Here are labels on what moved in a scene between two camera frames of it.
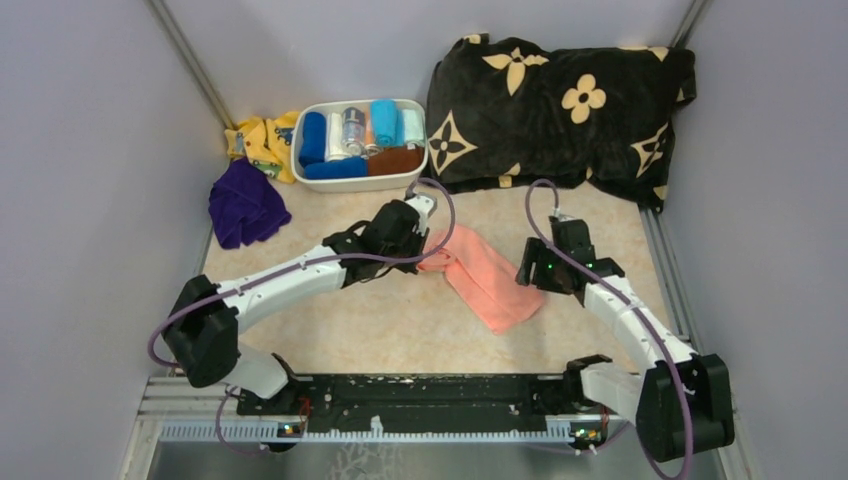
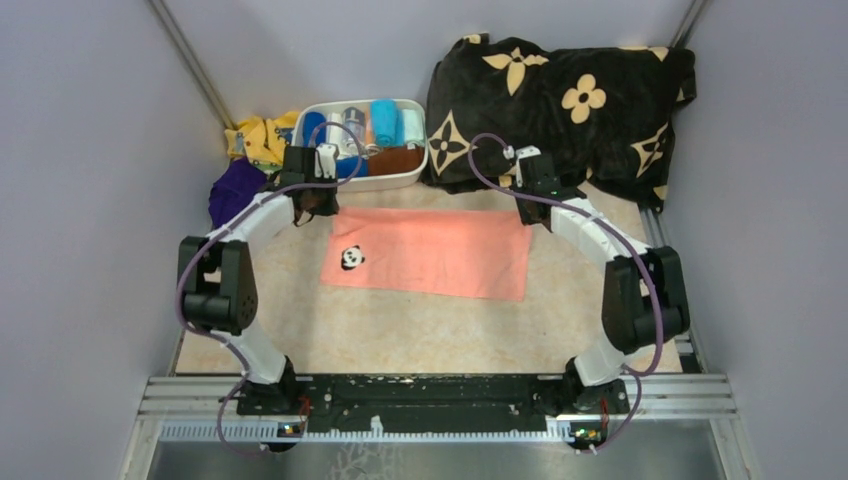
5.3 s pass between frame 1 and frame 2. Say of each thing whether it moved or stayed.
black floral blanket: stayed
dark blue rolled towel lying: stayed
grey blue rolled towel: stayed
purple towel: stayed
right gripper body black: moved
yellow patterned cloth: stayed
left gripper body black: moved
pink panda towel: moved
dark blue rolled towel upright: stayed
